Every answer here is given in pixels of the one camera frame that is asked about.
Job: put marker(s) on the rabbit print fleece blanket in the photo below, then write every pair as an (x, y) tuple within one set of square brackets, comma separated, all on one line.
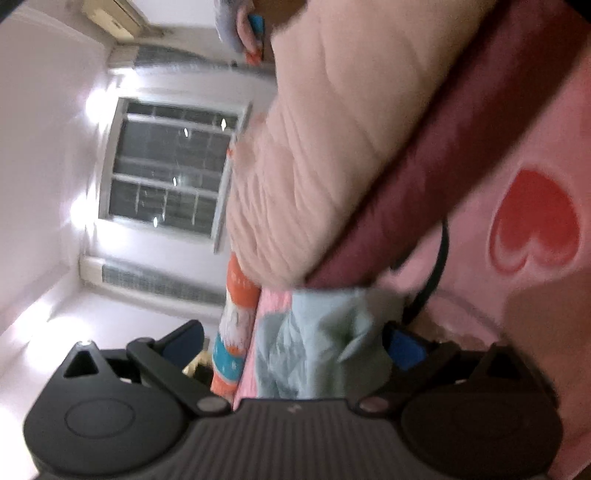
[(233, 323)]

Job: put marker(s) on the window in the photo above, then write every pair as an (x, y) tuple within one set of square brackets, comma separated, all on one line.
[(171, 170)]

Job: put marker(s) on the light blue padded jacket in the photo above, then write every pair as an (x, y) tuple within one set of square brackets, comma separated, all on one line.
[(318, 341)]

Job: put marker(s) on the grey curtain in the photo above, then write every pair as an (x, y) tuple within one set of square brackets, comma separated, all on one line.
[(161, 281)]

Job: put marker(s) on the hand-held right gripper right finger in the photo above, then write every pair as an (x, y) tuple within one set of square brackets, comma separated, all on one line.
[(406, 348)]

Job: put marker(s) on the maroon folded garment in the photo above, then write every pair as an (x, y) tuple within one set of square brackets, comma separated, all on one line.
[(415, 175)]

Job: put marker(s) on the grey folded blanket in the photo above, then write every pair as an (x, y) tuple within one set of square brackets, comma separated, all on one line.
[(231, 23)]

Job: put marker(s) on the pink heart print blanket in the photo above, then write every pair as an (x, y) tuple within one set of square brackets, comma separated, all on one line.
[(521, 286)]

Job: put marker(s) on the beige quilted garment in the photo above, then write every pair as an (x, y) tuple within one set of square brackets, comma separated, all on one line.
[(332, 138)]

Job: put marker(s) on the white air conditioner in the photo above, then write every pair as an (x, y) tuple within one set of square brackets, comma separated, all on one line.
[(120, 16)]

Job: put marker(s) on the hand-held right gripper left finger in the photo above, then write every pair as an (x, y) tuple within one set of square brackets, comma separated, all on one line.
[(184, 344)]

